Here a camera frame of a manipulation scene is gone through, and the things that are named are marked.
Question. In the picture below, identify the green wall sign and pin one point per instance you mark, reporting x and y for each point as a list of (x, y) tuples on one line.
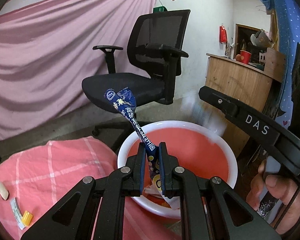
[(159, 9)]

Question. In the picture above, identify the white oval eraser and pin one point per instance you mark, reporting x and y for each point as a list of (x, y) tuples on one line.
[(4, 193)]

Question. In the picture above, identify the blue dotted curtain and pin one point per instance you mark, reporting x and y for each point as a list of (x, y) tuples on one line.
[(288, 18)]

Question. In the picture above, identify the red fire extinguisher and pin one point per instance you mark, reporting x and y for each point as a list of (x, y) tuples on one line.
[(223, 35)]

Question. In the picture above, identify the small yellow block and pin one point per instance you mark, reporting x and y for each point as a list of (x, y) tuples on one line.
[(27, 218)]

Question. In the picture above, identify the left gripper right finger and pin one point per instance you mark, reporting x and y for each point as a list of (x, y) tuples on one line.
[(171, 180)]

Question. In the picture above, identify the black mesh office chair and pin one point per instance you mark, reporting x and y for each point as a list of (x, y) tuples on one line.
[(154, 46)]

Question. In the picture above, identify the wooden counter cabinet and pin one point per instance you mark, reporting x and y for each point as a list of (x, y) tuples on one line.
[(259, 89)]

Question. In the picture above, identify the pink plaid tablecloth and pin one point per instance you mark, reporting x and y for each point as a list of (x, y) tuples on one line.
[(38, 177)]

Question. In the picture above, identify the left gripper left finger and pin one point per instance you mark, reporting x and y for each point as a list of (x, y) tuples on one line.
[(136, 163)]

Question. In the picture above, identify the small paper sachet wrapper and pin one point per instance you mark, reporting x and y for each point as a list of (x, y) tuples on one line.
[(17, 213)]

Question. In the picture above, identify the right hand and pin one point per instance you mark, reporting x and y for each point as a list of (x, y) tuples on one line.
[(280, 188)]

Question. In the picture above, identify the red white plastic basin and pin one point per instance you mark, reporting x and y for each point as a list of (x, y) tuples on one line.
[(197, 149)]

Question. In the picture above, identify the dark blue snack wrapper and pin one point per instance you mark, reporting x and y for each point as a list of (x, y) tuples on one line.
[(125, 103)]

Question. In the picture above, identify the pink hanging cloth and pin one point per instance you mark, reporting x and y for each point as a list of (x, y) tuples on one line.
[(47, 49)]

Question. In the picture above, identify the red cup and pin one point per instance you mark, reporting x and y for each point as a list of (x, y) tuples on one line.
[(245, 56)]

